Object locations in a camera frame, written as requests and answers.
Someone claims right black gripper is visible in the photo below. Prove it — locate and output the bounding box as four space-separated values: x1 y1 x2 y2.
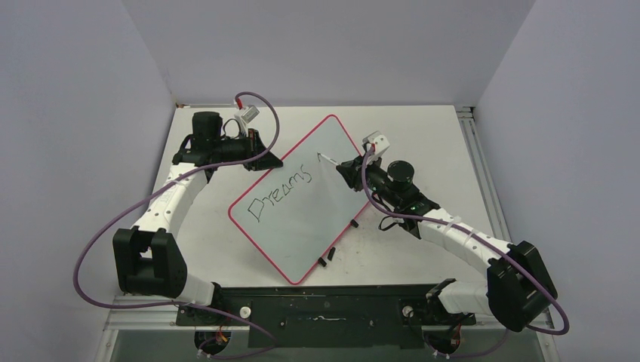
337 152 400 208

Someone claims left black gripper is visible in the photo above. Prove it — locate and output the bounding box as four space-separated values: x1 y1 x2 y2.
214 129 283 172

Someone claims black whiteboard marker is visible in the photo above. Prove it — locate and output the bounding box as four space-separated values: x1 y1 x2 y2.
317 152 340 166

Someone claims pink-framed whiteboard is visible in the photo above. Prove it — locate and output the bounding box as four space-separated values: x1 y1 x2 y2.
228 115 368 285

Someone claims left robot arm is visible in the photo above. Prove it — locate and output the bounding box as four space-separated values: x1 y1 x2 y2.
112 106 283 325

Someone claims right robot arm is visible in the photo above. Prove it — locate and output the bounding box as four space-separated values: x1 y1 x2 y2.
335 156 558 332

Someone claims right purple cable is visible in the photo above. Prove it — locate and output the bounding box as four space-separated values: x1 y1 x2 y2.
360 147 571 336

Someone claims purple cable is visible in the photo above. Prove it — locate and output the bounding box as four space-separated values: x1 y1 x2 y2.
72 91 281 311
360 147 571 336

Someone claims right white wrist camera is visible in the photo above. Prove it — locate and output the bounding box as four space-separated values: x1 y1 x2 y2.
362 130 390 162

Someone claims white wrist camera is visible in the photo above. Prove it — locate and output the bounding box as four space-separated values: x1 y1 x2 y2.
362 130 390 162
234 105 260 127

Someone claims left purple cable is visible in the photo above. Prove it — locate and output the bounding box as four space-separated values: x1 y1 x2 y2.
72 91 281 311

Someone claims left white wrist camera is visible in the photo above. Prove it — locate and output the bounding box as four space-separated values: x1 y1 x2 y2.
234 105 260 127

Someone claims aluminium rail right side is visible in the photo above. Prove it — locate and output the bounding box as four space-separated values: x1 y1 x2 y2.
456 106 512 241

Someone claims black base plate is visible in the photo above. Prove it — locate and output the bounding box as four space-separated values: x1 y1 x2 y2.
177 282 473 351

